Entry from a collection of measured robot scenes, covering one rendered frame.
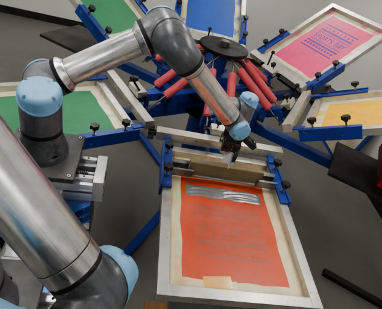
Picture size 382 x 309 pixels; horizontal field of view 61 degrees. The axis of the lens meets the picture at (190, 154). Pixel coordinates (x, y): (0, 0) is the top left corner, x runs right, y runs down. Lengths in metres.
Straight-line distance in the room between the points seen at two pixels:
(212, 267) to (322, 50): 2.00
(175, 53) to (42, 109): 0.39
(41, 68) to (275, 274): 1.08
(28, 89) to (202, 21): 2.11
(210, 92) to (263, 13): 4.61
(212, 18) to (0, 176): 2.69
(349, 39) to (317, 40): 0.22
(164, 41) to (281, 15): 4.78
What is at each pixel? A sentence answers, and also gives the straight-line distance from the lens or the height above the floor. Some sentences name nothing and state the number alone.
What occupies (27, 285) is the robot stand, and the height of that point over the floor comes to 1.26.
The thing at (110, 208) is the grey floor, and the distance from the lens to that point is 2.63.
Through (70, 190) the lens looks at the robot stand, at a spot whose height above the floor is 1.15.
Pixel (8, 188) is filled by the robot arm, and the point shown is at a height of 1.71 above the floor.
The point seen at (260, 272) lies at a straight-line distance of 1.33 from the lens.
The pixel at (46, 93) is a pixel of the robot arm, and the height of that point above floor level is 1.48.
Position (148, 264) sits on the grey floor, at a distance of 2.36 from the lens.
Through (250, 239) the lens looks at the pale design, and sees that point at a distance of 1.41.
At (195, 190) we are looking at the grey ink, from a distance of 1.49.
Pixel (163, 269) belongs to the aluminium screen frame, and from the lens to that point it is 1.18.
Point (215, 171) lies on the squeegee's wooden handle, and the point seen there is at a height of 1.02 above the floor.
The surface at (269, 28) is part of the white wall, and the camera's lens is 5.70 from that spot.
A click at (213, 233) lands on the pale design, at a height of 0.96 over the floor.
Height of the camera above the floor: 1.98
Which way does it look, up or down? 37 degrees down
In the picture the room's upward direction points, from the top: 16 degrees clockwise
